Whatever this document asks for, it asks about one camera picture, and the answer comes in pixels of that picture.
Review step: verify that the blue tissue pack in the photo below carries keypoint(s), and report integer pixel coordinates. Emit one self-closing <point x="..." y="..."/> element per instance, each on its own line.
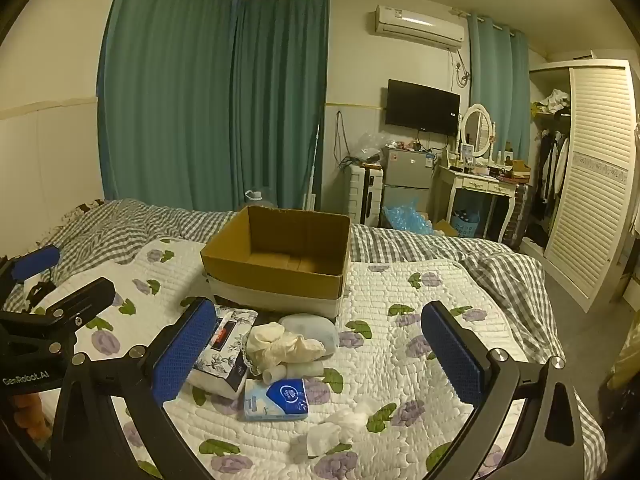
<point x="280" y="400"/>

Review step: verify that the person's left hand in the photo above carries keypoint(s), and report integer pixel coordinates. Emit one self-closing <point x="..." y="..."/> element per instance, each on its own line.
<point x="27" y="412"/>

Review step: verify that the blue plastic basket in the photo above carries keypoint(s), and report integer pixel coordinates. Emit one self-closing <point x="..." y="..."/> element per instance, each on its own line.
<point x="466" y="225"/>

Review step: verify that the dark suitcase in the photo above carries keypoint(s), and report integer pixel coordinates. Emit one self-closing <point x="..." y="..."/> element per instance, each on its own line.
<point x="520" y="215"/>

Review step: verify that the crumpled clothes on shelf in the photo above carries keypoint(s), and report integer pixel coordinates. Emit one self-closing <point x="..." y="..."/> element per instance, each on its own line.
<point x="555" y="100"/>

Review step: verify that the brown patterned cloth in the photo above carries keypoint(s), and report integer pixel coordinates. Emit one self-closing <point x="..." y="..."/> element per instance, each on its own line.
<point x="85" y="208"/>

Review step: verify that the teal curtain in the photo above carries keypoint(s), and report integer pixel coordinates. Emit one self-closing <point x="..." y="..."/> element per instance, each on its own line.
<point x="500" y="85"/>
<point x="280" y="100"/>
<point x="165" y="85"/>

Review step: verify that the small photo frame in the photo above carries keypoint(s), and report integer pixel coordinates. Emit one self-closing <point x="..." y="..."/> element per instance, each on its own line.
<point x="467" y="152"/>

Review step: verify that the grey checked blanket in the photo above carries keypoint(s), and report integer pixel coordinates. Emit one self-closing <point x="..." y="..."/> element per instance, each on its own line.
<point x="400" y="245"/>

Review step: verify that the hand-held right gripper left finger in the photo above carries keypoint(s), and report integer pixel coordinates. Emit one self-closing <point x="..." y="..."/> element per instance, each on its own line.
<point x="185" y="350"/>

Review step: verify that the black wall television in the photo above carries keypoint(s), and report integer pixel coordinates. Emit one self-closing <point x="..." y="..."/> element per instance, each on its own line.
<point x="422" y="107"/>

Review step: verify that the floral tissue pack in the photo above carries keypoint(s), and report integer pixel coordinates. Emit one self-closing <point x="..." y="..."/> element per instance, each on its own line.
<point x="225" y="355"/>

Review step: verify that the floral quilted bedspread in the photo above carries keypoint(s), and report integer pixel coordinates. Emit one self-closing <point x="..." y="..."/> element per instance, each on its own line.
<point x="400" y="385"/>

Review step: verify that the small open cardboard box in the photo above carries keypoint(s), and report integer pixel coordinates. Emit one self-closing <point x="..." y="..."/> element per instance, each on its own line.
<point x="447" y="229"/>

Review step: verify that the blue plastic bag pile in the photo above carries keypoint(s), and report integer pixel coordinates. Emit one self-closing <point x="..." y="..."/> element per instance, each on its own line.
<point x="405" y="217"/>

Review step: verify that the white tissue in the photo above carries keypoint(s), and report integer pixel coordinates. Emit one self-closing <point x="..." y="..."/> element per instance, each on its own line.
<point x="325" y="439"/>

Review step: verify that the white air conditioner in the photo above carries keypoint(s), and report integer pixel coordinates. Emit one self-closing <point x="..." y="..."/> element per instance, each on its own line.
<point x="415" y="25"/>

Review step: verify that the white sock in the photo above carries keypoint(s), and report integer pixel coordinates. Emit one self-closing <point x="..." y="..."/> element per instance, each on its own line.
<point x="295" y="370"/>

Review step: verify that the hanging dark clothes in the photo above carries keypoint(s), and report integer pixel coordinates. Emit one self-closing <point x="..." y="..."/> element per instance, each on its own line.
<point x="550" y="170"/>

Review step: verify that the cream cloth bag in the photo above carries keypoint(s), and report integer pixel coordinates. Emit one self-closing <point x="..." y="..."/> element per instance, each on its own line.
<point x="280" y="345"/>

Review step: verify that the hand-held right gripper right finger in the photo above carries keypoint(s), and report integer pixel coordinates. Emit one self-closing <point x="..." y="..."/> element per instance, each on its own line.
<point x="450" y="355"/>

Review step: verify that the white oval vanity mirror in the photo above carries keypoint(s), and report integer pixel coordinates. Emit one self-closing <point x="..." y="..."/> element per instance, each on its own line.
<point x="477" y="130"/>

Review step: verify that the white louvered wardrobe door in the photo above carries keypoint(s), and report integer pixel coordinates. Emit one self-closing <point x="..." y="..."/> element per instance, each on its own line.
<point x="590" y="185"/>

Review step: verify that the white dressing table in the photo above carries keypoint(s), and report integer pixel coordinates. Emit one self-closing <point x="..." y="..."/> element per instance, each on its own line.
<point x="475" y="182"/>

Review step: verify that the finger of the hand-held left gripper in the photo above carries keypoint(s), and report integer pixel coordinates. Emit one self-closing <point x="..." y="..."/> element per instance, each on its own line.
<point x="85" y="295"/>
<point x="35" y="262"/>

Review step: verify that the clear water jug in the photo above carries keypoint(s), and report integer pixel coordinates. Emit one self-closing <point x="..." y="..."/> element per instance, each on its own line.
<point x="257" y="199"/>

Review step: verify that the grey small refrigerator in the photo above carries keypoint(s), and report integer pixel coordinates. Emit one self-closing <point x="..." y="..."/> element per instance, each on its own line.
<point x="407" y="172"/>

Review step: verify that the brown cardboard box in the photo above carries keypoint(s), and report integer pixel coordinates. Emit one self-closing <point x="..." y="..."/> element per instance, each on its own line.
<point x="270" y="280"/>

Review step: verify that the white suitcase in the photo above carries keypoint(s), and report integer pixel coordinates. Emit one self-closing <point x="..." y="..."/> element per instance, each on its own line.
<point x="365" y="195"/>

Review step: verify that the clear plastic bag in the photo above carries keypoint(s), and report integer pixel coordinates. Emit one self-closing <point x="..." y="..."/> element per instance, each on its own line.
<point x="370" y="147"/>

